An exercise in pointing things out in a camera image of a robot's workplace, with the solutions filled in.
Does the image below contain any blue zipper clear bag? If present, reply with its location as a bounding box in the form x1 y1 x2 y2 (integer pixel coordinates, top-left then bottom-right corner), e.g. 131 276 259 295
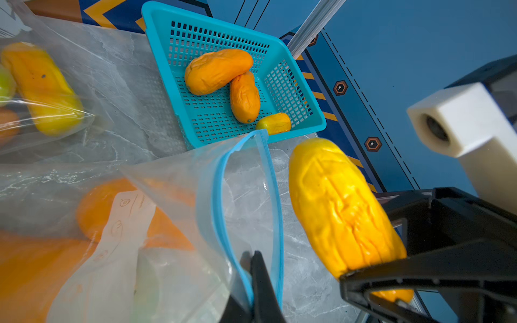
1 131 285 322

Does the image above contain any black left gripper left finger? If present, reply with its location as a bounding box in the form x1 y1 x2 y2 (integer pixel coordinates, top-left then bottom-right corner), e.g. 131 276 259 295
219 296 250 323

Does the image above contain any small yellow mango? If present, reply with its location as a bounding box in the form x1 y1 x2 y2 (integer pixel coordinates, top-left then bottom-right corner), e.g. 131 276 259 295
256 113 292 136

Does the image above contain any orange mango small wrinkled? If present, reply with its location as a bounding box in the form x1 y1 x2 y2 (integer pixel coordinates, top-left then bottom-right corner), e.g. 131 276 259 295
230 71 261 124

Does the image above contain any aluminium corner post right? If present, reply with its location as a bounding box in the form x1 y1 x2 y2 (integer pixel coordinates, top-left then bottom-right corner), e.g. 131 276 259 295
288 0 346 59

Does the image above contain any clear zip-top bag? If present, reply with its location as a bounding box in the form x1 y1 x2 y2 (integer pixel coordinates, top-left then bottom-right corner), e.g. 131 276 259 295
1 1 187 164

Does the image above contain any teal plastic basket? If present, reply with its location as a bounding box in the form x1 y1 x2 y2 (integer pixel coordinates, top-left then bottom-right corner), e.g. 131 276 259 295
141 1 327 149

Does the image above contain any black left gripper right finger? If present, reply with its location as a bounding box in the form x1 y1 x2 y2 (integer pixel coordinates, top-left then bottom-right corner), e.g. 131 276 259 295
250 250 286 323

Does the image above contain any orange mango top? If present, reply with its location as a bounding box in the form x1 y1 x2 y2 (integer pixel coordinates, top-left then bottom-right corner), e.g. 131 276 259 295
184 49 253 96

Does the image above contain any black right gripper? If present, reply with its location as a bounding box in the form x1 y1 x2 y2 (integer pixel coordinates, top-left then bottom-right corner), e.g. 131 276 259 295
339 187 516 322

